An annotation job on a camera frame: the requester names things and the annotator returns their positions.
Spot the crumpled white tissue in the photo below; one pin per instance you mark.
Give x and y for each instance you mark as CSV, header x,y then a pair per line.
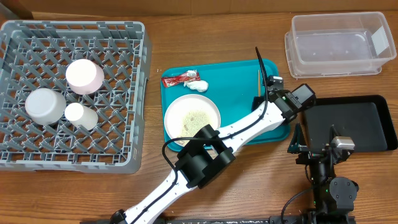
x,y
200,86

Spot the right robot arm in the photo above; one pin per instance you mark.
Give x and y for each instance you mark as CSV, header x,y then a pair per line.
x,y
333,196

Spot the teal plastic tray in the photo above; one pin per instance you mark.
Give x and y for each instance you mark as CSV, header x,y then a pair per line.
x,y
232,87

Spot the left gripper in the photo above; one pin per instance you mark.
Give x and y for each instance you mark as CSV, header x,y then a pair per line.
x,y
262,99

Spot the large white plate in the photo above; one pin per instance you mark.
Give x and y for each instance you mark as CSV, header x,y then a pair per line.
x,y
187,114

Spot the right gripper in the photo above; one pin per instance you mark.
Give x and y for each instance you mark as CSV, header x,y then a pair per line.
x,y
314,154

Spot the black plastic tray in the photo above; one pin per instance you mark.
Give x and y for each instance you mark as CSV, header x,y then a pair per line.
x,y
365,119

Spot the white cup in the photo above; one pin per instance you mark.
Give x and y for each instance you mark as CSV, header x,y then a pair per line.
x,y
80,115

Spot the red snack wrapper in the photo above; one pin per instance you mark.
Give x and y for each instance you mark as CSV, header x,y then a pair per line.
x,y
188,76

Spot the grey plastic dish rack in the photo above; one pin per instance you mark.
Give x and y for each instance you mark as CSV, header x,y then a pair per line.
x,y
36,54

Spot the grey bowl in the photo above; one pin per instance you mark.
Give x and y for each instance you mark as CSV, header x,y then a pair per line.
x,y
45,106

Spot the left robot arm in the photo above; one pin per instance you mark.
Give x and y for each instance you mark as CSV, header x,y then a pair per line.
x,y
211,151

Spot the small pink-white bowl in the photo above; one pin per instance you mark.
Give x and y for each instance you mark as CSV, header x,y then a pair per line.
x,y
84,77

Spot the clear plastic bin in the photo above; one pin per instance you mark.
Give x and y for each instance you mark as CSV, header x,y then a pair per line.
x,y
338,44

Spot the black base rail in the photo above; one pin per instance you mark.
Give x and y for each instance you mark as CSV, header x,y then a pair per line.
x,y
270,220

